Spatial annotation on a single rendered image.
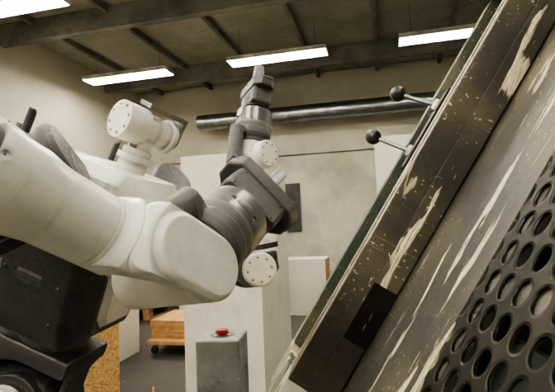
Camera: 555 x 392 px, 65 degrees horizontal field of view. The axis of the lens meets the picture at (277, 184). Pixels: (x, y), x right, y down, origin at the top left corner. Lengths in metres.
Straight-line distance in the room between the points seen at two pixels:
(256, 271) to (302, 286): 4.87
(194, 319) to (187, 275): 2.98
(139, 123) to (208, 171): 2.51
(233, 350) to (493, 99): 0.89
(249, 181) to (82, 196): 0.26
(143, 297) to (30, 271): 0.34
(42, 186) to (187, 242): 0.13
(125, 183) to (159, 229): 0.32
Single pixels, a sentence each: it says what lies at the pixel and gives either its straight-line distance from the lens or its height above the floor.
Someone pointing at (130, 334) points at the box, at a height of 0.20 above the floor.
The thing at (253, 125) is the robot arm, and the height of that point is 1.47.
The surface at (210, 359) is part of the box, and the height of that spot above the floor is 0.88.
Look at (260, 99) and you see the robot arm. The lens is 1.07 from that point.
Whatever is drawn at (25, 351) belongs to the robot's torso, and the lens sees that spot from 0.86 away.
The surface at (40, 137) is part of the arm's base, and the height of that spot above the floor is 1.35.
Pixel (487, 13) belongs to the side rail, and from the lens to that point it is 1.41.
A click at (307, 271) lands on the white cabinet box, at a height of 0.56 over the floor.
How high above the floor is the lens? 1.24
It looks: 5 degrees up
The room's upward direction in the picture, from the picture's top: 2 degrees counter-clockwise
